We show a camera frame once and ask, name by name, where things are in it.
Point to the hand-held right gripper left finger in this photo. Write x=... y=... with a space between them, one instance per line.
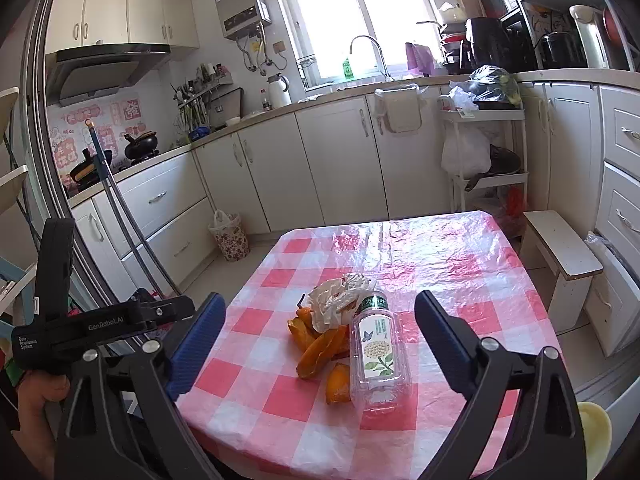
x=197 y=347

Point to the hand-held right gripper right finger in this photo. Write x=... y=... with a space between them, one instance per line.
x=445 y=345

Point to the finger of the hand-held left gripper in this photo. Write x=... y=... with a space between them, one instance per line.
x=170 y=307

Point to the clear plastic bottle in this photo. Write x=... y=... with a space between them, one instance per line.
x=380 y=360

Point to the small orange peel piece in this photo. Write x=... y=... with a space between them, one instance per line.
x=339 y=385

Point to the large white tissue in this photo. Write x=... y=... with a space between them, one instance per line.
x=335 y=300

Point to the long orange peel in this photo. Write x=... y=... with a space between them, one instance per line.
x=320 y=357

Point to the yellow bowl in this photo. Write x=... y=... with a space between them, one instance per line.
x=595 y=435

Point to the person's left hand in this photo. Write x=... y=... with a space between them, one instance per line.
x=37 y=410

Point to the pink checked plastic tablecloth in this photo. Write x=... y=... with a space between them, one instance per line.
x=450 y=270

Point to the light blue stool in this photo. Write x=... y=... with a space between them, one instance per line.
x=12 y=270

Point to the floral waste basket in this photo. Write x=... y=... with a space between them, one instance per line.
x=230 y=240

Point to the white step stool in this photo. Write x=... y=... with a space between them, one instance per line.
x=560 y=245

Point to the red plastic bag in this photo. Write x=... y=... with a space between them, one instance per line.
x=512 y=207

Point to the black frying pan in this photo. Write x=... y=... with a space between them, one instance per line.
x=87 y=170

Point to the black wok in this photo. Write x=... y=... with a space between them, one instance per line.
x=502 y=165

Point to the hanging white plastic bag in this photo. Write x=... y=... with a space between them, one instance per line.
x=465 y=152

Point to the white bowl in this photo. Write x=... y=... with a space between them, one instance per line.
x=233 y=121

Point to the cream base cabinets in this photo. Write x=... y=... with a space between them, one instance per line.
x=325 y=160

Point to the cream drawer unit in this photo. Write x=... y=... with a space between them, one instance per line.
x=620 y=200

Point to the dark sauce bottle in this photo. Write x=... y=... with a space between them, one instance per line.
x=265 y=101

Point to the white door-hung bin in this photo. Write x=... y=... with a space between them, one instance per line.
x=400 y=110

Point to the white thermos jug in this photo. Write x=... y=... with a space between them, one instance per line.
x=279 y=92

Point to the white tiered cart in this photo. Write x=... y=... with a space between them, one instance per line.
x=520 y=115

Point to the cream shelf rack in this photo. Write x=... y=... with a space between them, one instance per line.
x=12 y=100

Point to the black range hood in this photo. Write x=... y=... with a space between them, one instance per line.
x=100 y=70

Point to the small white plastic bag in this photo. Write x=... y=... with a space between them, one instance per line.
x=461 y=97

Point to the black plastic bag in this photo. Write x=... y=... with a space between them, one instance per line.
x=492 y=85

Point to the green bottle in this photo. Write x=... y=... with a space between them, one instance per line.
x=348 y=70

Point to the stacked cooking pots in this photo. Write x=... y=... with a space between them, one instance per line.
x=452 y=47

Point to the chrome sink faucet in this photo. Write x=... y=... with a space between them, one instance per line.
x=372 y=42

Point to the white teapot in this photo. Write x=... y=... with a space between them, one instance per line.
x=452 y=12

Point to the kitchen window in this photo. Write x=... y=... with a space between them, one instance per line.
x=360 y=15

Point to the red pot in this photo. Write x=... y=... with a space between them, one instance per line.
x=614 y=25

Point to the pink wall stickers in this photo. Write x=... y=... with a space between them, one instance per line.
x=75 y=125

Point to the wall utensil rack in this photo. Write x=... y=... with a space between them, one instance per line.
x=195 y=100

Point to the grey sliding door frame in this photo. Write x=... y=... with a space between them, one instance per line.
x=42 y=85

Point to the wall power outlet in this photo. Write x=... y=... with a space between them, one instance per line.
x=279 y=48

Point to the cream wall cabinets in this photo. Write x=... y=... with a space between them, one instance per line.
x=125 y=15

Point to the grey wall water heater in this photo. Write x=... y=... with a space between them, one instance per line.
x=240 y=5

